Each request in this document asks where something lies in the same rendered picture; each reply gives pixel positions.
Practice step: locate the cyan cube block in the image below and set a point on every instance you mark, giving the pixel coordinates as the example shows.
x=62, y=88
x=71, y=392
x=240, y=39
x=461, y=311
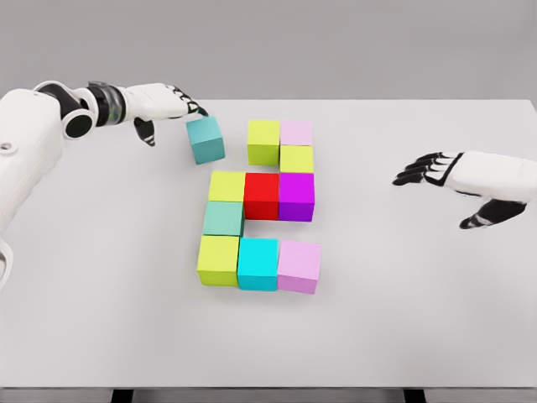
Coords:
x=258, y=264

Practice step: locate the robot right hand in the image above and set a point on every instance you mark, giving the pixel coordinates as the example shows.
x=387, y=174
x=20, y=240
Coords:
x=474, y=172

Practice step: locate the teal cube block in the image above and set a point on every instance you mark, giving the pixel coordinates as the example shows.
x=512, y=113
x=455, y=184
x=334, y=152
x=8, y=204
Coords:
x=205, y=140

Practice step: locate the light pink cube block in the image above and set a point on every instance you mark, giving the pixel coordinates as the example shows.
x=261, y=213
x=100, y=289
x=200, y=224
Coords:
x=296, y=133
x=298, y=266

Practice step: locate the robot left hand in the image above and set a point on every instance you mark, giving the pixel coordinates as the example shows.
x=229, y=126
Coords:
x=157, y=101

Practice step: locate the red cube block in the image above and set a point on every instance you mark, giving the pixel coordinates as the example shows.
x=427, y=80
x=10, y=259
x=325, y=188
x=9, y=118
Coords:
x=262, y=195

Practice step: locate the purple cube block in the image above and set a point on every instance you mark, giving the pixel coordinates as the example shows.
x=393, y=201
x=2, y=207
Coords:
x=296, y=196

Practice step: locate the yellow-green cube block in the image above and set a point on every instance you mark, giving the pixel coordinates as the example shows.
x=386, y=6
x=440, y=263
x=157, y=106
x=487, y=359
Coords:
x=226, y=186
x=218, y=260
x=263, y=142
x=297, y=158

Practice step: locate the mint green cube block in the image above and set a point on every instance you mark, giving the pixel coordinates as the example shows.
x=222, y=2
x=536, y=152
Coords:
x=223, y=218

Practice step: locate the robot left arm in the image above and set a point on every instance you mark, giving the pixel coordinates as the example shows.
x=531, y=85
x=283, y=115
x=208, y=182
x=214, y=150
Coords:
x=29, y=138

